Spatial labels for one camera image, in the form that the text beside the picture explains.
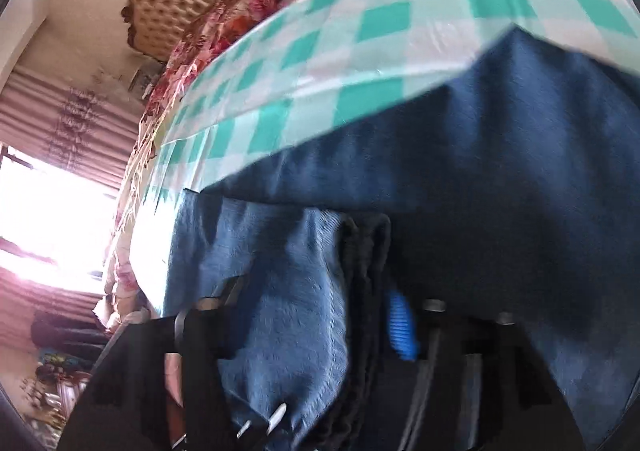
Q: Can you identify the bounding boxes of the pink patterned curtain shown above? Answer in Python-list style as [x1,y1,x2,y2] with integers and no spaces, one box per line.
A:
[0,70,147,357]

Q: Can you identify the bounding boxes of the pink floral quilt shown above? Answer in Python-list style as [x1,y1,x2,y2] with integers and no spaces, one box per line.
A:
[92,0,342,334]

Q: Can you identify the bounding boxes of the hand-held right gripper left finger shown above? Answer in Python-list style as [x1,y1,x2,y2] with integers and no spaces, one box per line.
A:
[57,275,290,451]

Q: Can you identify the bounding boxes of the blue denim pants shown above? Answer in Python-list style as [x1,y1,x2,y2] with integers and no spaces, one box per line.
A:
[162,26,640,451]

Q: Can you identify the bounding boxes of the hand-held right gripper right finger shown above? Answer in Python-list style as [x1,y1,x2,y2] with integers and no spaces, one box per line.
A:
[386,291,587,451]

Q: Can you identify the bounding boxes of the bright window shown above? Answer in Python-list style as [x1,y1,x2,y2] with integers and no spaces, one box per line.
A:
[0,145,128,293]

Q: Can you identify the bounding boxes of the green checked tablecloth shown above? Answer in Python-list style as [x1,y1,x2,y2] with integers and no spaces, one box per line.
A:
[129,0,640,313]

